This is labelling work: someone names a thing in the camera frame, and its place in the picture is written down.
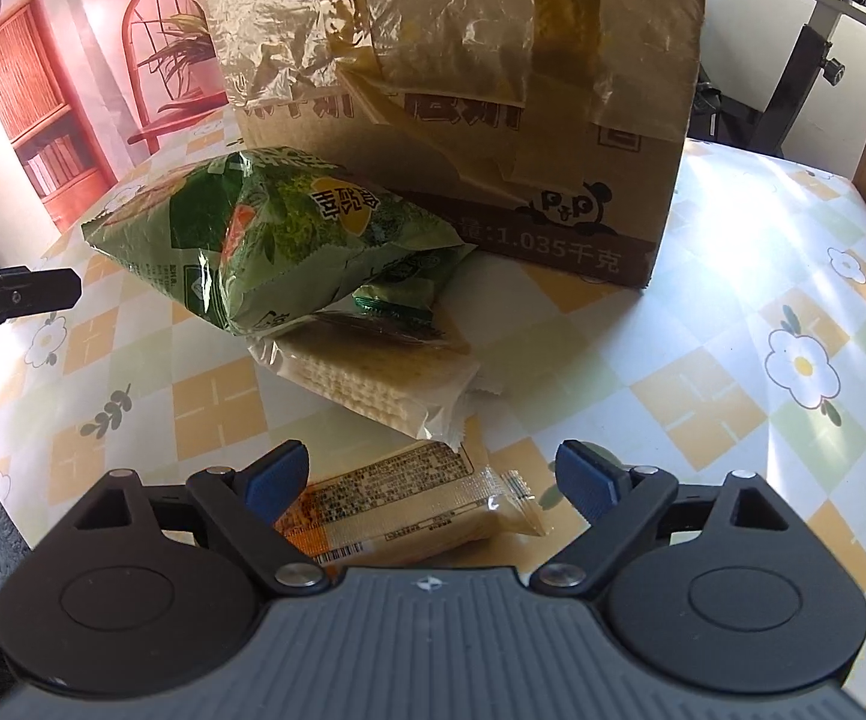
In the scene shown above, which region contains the orange cracker packet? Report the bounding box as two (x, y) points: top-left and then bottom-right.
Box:
(274, 441), (550, 569)

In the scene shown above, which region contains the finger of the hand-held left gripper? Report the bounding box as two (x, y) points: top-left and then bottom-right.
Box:
(0, 267), (83, 342)

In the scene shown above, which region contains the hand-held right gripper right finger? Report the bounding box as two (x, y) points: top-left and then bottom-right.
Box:
(529, 439), (783, 590)

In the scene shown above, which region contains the large green chip bag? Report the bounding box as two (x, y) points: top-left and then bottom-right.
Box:
(80, 146), (479, 338)

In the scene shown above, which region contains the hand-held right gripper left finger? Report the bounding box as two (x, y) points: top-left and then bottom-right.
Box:
(73, 441), (332, 592)

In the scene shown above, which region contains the plastic-lined cardboard box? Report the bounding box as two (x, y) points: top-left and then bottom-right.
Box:
(196, 0), (711, 292)

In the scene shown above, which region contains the small green snack packet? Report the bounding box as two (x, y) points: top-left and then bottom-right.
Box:
(350, 274), (449, 346)

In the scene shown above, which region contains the clear cream wafer packet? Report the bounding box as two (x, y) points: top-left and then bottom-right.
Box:
(247, 311), (509, 442)

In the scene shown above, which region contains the black exercise bike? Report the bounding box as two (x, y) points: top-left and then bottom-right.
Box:
(688, 0), (866, 160)

